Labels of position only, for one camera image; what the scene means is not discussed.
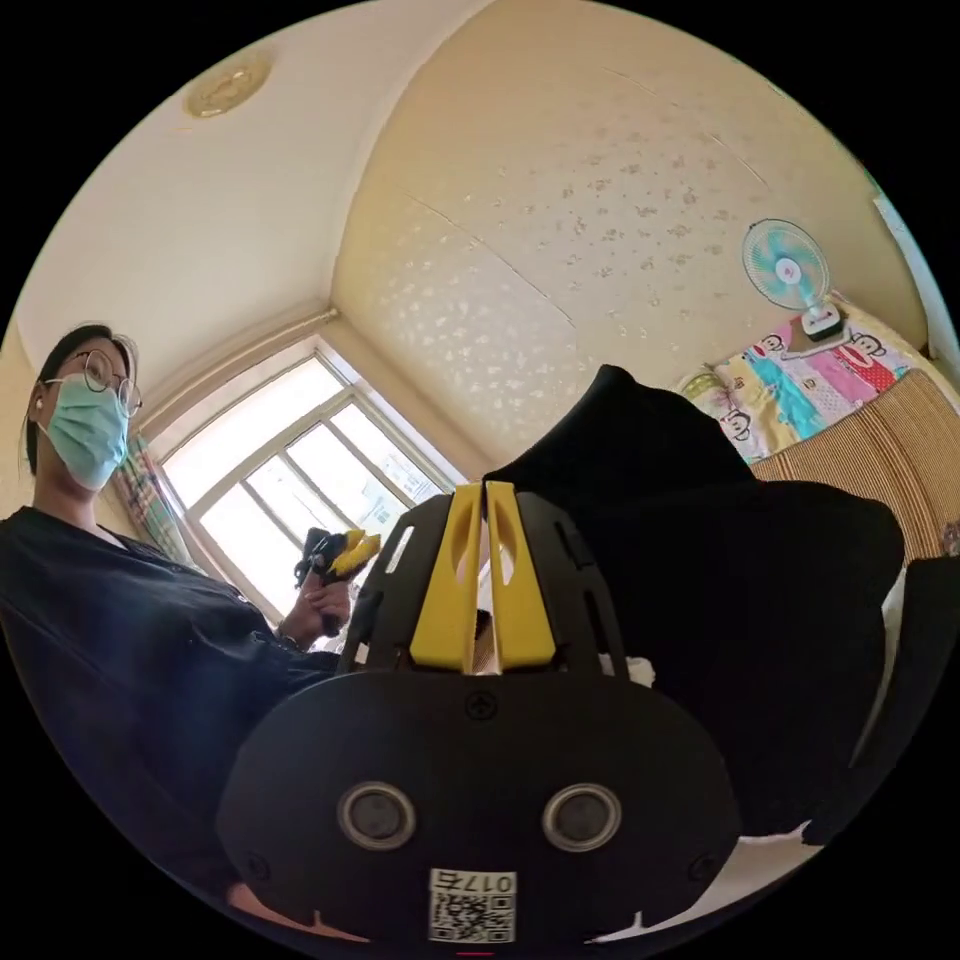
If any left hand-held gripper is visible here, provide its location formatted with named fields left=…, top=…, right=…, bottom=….
left=294, top=527, right=382, bottom=639

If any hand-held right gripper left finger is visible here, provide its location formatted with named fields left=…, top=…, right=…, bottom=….
left=410, top=483, right=481, bottom=670

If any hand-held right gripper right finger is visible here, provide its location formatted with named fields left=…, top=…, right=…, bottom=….
left=485, top=482, right=559, bottom=671

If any black long sleeve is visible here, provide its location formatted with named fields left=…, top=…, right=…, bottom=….
left=482, top=364, right=960, bottom=853

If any person's left forearm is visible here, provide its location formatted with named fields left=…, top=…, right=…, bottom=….
left=224, top=599, right=305, bottom=665

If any person's left hand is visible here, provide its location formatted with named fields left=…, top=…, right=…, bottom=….
left=279, top=578, right=354, bottom=651

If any window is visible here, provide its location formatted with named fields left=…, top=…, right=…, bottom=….
left=140, top=335, right=470, bottom=624

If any checked curtain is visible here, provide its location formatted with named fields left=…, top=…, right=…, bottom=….
left=112, top=433, right=198, bottom=565

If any person's body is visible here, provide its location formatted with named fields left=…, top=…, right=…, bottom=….
left=0, top=322, right=346, bottom=913

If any white and blue fan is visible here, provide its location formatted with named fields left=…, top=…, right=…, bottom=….
left=741, top=218, right=850, bottom=346

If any round ceiling lamp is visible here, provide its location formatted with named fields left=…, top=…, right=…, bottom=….
left=182, top=50, right=273, bottom=119

